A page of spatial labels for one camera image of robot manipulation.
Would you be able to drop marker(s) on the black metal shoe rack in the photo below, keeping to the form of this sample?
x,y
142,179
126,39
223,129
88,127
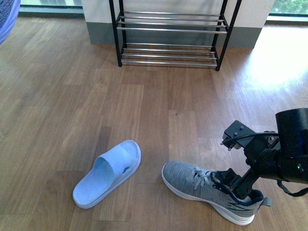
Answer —
x,y
173,39

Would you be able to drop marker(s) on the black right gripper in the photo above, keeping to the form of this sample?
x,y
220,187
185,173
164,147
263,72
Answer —
x,y
261,150

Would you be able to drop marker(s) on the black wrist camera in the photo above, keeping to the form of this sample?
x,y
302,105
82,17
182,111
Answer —
x,y
237,136

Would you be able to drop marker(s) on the grey knit sneaker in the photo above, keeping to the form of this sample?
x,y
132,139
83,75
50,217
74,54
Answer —
x,y
194,183

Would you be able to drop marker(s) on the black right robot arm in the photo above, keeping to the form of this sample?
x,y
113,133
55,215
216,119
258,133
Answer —
x,y
281,155

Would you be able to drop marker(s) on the purple blue fabric object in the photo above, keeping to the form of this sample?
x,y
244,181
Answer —
x,y
9,10

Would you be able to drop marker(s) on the light blue slipper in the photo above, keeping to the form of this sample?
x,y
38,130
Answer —
x,y
109,170

